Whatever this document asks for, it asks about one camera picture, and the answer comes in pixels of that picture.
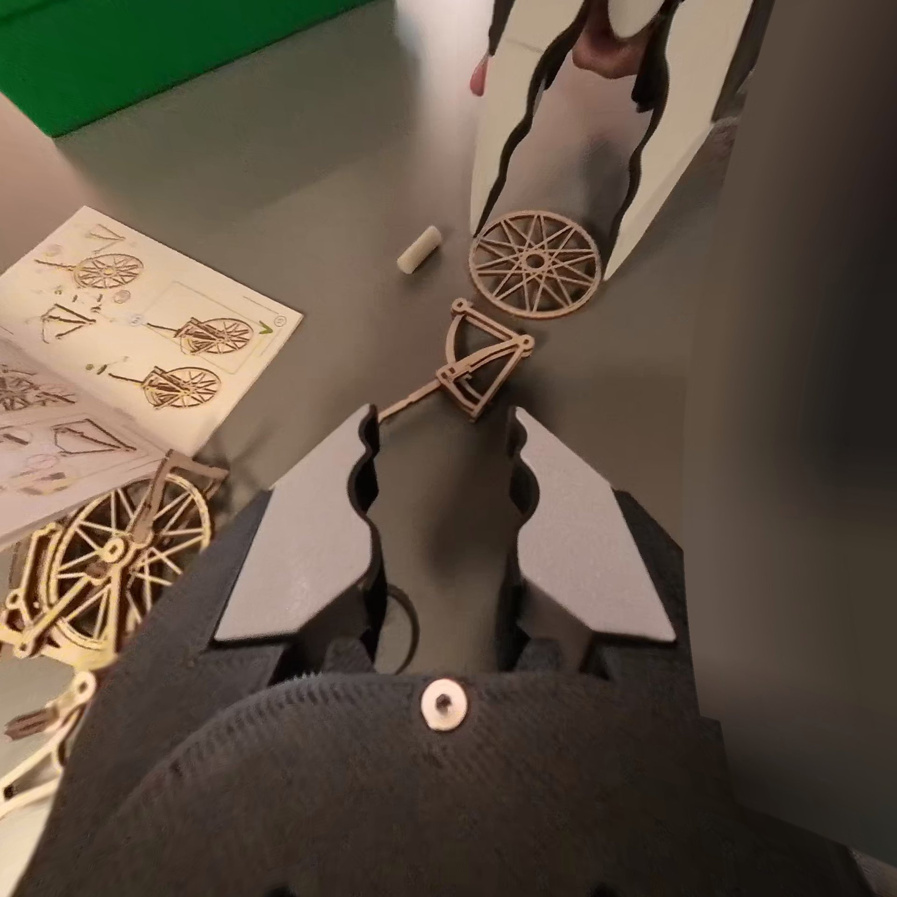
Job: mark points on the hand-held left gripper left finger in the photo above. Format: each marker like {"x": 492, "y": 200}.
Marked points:
{"x": 294, "y": 560}

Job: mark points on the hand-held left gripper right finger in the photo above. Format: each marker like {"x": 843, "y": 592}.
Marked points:
{"x": 588, "y": 553}

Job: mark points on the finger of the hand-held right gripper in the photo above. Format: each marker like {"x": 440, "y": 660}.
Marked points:
{"x": 673, "y": 161}
{"x": 494, "y": 147}

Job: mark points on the wooden spoked wheel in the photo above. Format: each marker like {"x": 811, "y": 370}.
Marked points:
{"x": 539, "y": 315}

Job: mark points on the wooden bicycle frame part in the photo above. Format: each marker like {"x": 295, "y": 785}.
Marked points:
{"x": 455, "y": 371}

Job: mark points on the assembled wooden wheel model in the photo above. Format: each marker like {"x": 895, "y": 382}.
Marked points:
{"x": 112, "y": 550}

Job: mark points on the person's right hand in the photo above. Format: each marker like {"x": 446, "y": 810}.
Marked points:
{"x": 606, "y": 52}

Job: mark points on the white wax cylinder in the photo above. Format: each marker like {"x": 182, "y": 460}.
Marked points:
{"x": 418, "y": 250}

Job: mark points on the wooden pedal crank part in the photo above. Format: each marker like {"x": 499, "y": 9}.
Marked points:
{"x": 77, "y": 690}

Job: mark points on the assembly instruction booklet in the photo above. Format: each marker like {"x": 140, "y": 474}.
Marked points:
{"x": 231, "y": 301}

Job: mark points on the green box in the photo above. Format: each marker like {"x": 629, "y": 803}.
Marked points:
{"x": 140, "y": 56}

